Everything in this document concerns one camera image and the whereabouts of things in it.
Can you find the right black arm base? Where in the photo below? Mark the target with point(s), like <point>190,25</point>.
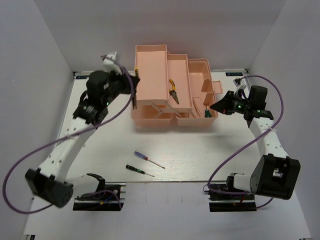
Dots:
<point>227,203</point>

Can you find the yellow pliers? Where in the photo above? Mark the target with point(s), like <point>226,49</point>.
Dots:
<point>136,81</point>
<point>173,92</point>

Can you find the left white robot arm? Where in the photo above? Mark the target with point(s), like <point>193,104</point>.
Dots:
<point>49,180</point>

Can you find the black precision screwdriver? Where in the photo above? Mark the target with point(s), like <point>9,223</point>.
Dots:
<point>137,170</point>

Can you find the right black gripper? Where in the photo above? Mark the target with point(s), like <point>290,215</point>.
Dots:
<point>224,105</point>

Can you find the left blue table label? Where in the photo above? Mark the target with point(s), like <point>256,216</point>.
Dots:
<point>81,77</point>

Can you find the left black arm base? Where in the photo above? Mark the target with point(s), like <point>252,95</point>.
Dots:
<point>93,194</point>

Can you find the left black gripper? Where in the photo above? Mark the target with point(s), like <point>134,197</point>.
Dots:
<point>124,78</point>

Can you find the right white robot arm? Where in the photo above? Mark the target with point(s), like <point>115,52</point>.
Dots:
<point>276,174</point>

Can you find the green orange screwdriver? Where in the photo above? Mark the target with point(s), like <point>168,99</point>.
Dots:
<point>207,113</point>

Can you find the blue handled screwdriver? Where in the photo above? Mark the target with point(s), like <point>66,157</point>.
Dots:
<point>144,157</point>

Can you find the pink plastic toolbox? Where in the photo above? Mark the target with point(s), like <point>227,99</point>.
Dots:
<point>196,90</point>

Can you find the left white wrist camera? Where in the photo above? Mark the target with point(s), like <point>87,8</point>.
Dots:
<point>109,62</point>

